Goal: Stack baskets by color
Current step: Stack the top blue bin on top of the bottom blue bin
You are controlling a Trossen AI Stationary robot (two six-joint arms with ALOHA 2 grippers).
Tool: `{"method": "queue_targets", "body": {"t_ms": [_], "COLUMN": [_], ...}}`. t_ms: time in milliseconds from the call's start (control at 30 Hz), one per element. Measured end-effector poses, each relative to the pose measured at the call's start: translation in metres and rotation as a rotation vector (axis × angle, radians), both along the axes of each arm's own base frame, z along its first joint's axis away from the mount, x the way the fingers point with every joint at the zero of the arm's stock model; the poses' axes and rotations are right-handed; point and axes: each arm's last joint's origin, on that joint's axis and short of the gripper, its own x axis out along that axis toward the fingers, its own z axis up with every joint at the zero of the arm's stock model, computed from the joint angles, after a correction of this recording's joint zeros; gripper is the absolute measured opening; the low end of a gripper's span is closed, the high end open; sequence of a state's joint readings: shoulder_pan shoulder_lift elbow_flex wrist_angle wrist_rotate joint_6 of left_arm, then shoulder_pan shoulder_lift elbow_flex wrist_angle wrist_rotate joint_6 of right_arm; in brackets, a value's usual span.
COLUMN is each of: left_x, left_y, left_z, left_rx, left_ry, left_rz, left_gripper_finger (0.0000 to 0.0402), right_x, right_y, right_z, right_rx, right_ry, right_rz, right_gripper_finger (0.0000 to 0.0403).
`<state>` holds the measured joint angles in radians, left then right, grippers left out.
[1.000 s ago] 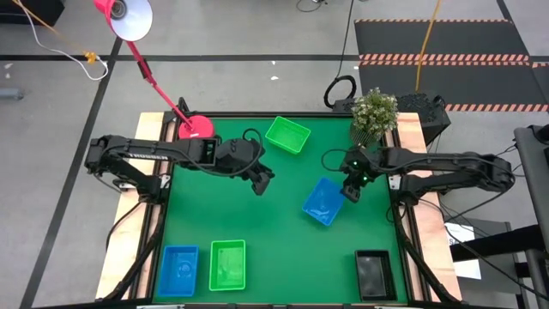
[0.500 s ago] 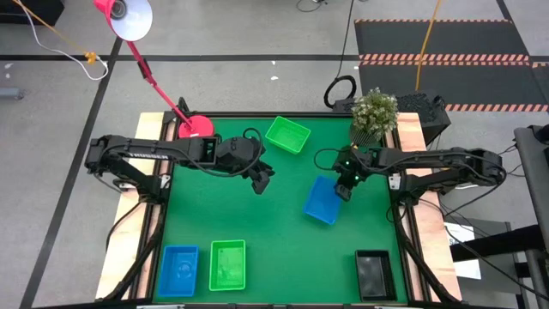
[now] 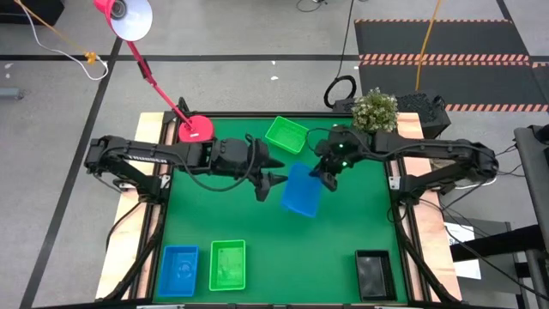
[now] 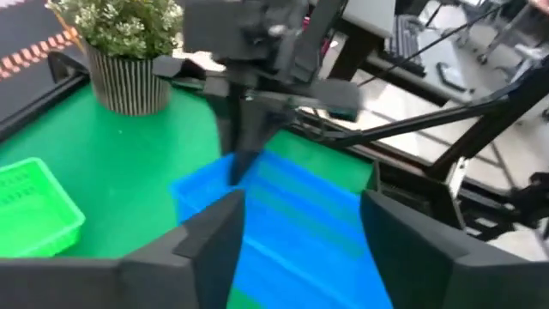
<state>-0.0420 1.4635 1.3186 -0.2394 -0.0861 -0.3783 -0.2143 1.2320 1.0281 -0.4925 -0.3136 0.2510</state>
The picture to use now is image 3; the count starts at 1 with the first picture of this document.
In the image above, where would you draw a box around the black hazard-striped floor mat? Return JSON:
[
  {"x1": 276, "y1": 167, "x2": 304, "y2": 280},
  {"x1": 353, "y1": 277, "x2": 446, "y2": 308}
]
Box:
[{"x1": 353, "y1": 18, "x2": 549, "y2": 113}]

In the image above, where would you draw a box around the blue plastic basket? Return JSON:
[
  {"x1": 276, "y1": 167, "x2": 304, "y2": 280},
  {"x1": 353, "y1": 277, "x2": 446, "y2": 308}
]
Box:
[
  {"x1": 281, "y1": 161, "x2": 323, "y2": 219},
  {"x1": 157, "y1": 244, "x2": 201, "y2": 298}
]

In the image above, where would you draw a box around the black plastic basket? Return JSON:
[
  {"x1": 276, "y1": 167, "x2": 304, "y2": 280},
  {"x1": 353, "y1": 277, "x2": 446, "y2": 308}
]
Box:
[{"x1": 354, "y1": 249, "x2": 398, "y2": 303}]

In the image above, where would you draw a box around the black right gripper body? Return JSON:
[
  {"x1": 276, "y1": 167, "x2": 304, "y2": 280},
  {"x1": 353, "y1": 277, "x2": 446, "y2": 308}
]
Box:
[{"x1": 315, "y1": 124, "x2": 374, "y2": 173}]

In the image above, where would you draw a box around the red desk lamp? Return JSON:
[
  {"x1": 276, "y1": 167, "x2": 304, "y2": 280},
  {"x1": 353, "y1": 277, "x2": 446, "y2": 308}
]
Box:
[{"x1": 93, "y1": 0, "x2": 215, "y2": 143}]

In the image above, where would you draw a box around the orange cable with yellow plug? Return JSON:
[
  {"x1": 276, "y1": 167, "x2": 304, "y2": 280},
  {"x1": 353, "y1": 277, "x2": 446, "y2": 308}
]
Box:
[{"x1": 6, "y1": 0, "x2": 99, "y2": 65}]

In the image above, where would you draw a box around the orange hanging cable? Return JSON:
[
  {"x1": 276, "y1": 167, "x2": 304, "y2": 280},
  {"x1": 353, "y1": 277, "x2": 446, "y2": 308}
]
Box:
[{"x1": 413, "y1": 0, "x2": 443, "y2": 92}]

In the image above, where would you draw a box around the white paper sheet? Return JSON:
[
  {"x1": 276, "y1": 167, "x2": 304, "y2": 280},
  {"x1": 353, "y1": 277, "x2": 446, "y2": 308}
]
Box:
[{"x1": 443, "y1": 221, "x2": 484, "y2": 281}]

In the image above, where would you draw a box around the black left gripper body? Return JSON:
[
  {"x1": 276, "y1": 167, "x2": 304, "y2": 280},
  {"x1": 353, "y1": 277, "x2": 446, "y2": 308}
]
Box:
[{"x1": 233, "y1": 137, "x2": 272, "y2": 184}]

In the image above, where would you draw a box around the white floor cable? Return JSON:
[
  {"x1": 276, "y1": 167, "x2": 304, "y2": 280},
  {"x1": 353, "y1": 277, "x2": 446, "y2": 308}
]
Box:
[{"x1": 16, "y1": 0, "x2": 110, "y2": 82}]

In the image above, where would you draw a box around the black aluminium table frame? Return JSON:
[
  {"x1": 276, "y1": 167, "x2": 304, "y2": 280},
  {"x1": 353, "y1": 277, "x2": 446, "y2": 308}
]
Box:
[{"x1": 128, "y1": 110, "x2": 462, "y2": 309}]

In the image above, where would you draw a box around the black looped cable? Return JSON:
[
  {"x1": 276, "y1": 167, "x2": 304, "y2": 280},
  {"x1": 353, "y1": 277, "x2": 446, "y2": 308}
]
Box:
[{"x1": 323, "y1": 0, "x2": 359, "y2": 110}]

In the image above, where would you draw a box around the potted plant in ribbed pot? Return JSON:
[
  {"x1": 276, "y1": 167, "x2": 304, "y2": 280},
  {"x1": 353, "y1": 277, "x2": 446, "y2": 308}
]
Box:
[{"x1": 351, "y1": 88, "x2": 399, "y2": 133}]

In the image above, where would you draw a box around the black metal stand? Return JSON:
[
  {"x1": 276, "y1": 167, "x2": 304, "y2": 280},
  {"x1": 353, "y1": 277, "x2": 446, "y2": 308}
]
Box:
[{"x1": 513, "y1": 124, "x2": 549, "y2": 254}]

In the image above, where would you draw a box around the black floor cabinet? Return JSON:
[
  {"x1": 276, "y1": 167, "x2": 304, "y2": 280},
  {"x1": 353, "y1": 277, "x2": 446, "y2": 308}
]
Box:
[{"x1": 0, "y1": 0, "x2": 65, "y2": 27}]

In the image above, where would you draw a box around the green plastic basket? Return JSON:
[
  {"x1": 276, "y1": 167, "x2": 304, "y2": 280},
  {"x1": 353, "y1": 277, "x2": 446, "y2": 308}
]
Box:
[
  {"x1": 208, "y1": 239, "x2": 247, "y2": 292},
  {"x1": 264, "y1": 115, "x2": 310, "y2": 155}
]

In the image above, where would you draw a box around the wooden side board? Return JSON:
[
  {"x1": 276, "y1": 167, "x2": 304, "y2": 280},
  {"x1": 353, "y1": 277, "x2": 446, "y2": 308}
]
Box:
[
  {"x1": 94, "y1": 112, "x2": 177, "y2": 300},
  {"x1": 385, "y1": 112, "x2": 463, "y2": 301}
]

